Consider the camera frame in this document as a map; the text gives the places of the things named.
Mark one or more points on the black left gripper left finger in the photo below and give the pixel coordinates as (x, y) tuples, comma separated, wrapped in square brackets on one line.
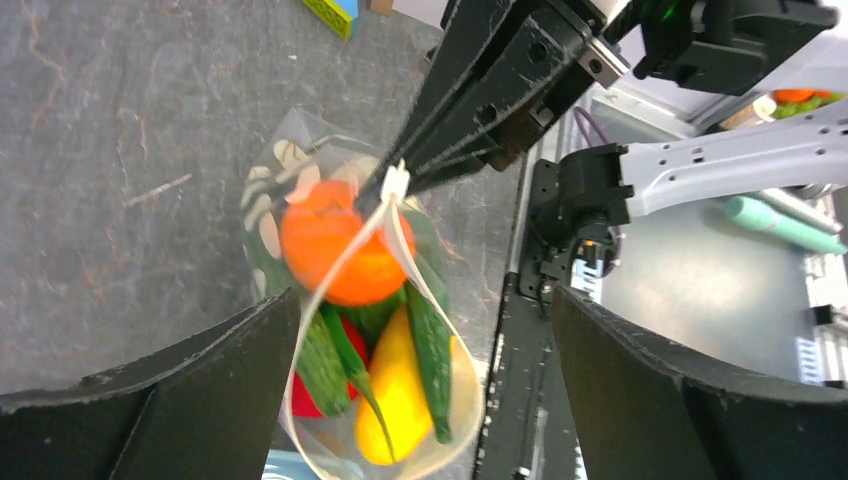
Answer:
[(203, 408)]

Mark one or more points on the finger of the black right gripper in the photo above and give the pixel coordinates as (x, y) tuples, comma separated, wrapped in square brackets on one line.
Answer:
[(447, 132), (545, 44)]

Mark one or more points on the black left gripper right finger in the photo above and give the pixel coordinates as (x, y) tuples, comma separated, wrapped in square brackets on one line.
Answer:
[(646, 407)]

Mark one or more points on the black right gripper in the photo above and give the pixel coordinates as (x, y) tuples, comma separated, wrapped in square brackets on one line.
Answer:
[(719, 47)]

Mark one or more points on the red toy apple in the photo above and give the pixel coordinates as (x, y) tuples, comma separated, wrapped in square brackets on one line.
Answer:
[(320, 387)]

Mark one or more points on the green toy bean pod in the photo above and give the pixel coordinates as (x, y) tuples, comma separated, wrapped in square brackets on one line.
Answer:
[(352, 352)]

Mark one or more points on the clear dotted zip top bag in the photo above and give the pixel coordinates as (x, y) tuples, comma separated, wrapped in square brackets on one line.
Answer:
[(303, 150)]

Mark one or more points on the yellow toy lemon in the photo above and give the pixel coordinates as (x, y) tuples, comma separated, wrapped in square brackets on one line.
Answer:
[(396, 382)]

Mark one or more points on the orange toy fruit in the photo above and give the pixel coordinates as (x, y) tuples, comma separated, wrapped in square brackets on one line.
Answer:
[(315, 232)]

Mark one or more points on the green toy cucumber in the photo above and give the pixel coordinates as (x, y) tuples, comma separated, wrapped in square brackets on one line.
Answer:
[(432, 342)]

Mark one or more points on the green toy lettuce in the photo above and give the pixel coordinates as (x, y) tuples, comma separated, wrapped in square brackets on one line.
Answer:
[(370, 320)]

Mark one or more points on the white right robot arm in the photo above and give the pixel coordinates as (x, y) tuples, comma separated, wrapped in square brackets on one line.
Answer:
[(610, 185)]

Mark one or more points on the small wooden cube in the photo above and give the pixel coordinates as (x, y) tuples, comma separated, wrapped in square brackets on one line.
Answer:
[(382, 7)]

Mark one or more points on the multicolour toy brick stack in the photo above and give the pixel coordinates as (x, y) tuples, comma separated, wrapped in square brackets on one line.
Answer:
[(341, 16)]

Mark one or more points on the teal marker pen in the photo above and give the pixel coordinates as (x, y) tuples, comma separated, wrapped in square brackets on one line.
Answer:
[(758, 216)]

